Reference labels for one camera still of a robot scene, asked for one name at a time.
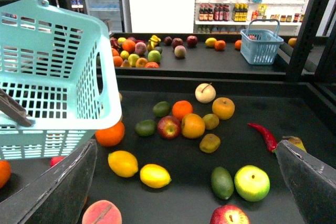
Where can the green avocado right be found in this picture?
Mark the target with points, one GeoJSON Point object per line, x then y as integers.
{"type": "Point", "coordinates": [222, 183]}

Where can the dark green lime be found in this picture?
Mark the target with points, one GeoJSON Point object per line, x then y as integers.
{"type": "Point", "coordinates": [161, 109]}

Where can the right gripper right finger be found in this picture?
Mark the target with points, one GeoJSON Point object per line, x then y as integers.
{"type": "Point", "coordinates": [310, 181]}

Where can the far fruit pile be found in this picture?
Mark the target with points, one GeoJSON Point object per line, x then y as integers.
{"type": "Point", "coordinates": [204, 58]}

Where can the green apple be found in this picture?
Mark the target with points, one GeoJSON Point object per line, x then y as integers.
{"type": "Point", "coordinates": [252, 183]}

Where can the white pear with stem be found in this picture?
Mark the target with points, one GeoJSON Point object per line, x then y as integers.
{"type": "Point", "coordinates": [205, 93]}

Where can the orange at left edge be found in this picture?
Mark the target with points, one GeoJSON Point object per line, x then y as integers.
{"type": "Point", "coordinates": [5, 172]}

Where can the red chili pepper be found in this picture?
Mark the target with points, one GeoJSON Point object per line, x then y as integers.
{"type": "Point", "coordinates": [269, 139]}

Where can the peach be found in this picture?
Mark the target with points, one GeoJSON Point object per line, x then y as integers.
{"type": "Point", "coordinates": [102, 211]}

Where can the red fruit left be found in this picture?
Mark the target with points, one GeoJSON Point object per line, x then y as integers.
{"type": "Point", "coordinates": [55, 160]}

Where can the brown kiwi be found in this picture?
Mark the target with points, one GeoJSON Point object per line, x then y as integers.
{"type": "Point", "coordinates": [210, 143]}

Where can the yellow green pear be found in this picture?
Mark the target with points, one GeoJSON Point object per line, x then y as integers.
{"type": "Point", "coordinates": [295, 141]}

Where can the yellow lemon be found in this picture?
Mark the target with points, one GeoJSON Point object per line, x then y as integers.
{"type": "Point", "coordinates": [123, 163]}
{"type": "Point", "coordinates": [154, 176]}

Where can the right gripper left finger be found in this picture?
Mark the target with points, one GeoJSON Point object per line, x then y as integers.
{"type": "Point", "coordinates": [59, 194]}

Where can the green lime front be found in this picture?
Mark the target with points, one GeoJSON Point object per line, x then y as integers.
{"type": "Point", "coordinates": [145, 128]}

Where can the large orange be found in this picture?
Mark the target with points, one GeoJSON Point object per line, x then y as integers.
{"type": "Point", "coordinates": [111, 136]}

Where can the olive green kiwi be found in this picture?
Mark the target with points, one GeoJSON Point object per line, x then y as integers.
{"type": "Point", "coordinates": [211, 121]}

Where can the white grocery shelf right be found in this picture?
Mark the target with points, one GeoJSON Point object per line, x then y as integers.
{"type": "Point", "coordinates": [231, 16]}

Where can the blue shopping basket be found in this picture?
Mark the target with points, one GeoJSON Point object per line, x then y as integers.
{"type": "Point", "coordinates": [260, 46]}

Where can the light teal shopping basket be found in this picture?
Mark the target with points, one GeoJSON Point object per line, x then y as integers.
{"type": "Point", "coordinates": [58, 65]}

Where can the orange mandarin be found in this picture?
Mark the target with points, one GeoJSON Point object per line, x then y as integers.
{"type": "Point", "coordinates": [181, 108]}

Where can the red apple front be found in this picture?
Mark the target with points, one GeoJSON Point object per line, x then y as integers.
{"type": "Point", "coordinates": [229, 214]}

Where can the red apple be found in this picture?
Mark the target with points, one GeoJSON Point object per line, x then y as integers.
{"type": "Point", "coordinates": [229, 214]}
{"type": "Point", "coordinates": [169, 127]}

